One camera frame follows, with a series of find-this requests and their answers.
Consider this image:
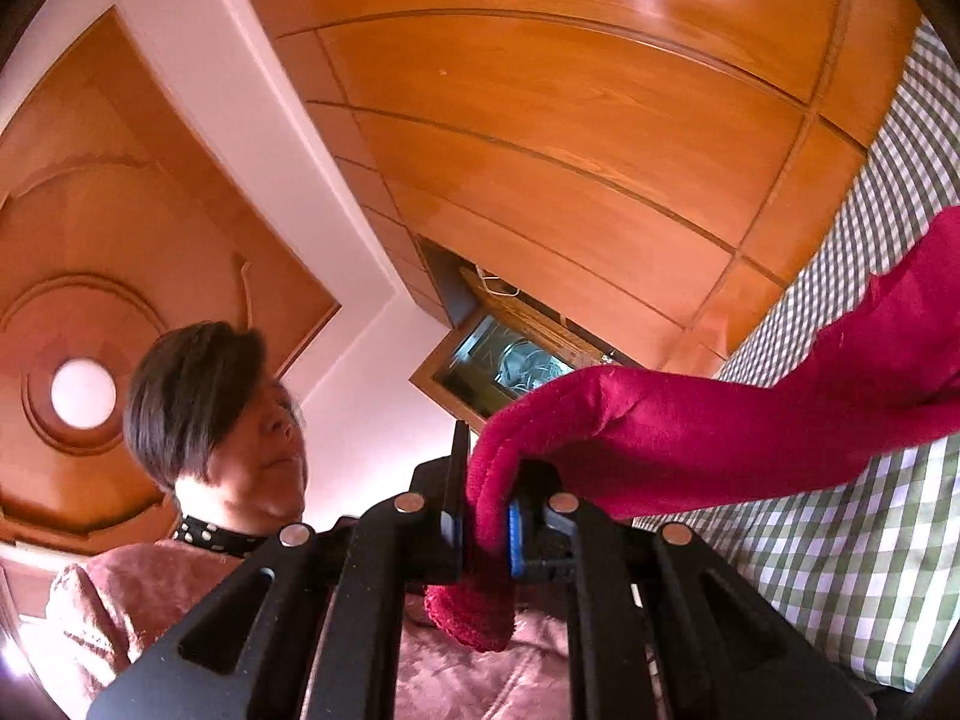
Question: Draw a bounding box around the wooden glazed door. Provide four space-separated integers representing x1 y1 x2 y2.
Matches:
409 286 617 422

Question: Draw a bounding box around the black studded collar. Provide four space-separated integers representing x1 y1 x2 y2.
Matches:
172 514 275 560

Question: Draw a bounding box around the white hanging cord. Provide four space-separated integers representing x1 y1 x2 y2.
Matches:
474 264 522 295

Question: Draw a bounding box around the red velvet garment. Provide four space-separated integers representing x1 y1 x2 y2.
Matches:
424 206 960 653

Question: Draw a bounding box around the round ceiling light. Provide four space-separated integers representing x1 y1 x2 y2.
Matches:
49 358 118 430

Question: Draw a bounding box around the wooden wardrobe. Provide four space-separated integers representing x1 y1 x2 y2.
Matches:
225 0 925 391

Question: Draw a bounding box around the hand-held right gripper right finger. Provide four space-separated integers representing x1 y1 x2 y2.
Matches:
508 461 875 720

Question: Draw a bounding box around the person's pink top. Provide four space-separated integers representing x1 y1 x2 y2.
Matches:
43 538 582 720

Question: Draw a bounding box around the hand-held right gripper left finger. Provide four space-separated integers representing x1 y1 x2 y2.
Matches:
86 420 472 720

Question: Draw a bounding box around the person's head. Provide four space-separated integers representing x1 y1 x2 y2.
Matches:
123 321 313 541

